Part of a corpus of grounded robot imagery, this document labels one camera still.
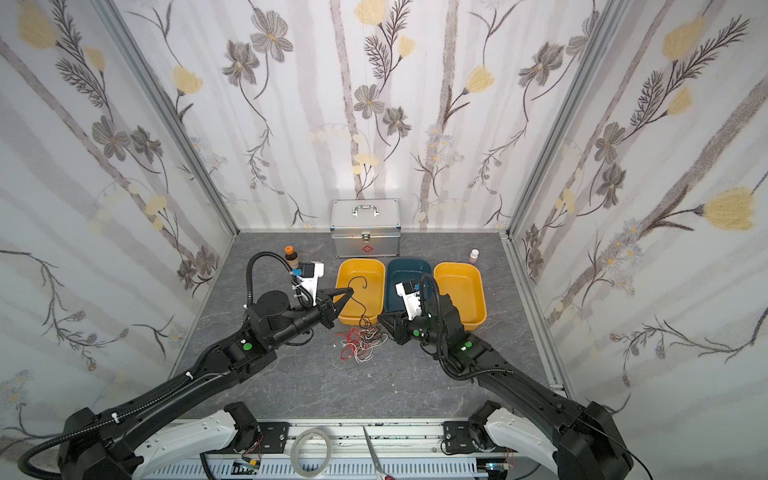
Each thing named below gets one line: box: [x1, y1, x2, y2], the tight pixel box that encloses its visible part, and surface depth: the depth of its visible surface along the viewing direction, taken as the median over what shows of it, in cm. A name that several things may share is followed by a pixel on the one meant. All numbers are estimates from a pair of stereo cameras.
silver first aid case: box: [330, 198, 401, 259], surface depth 109 cm
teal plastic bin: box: [385, 258, 432, 313], surface depth 104 cm
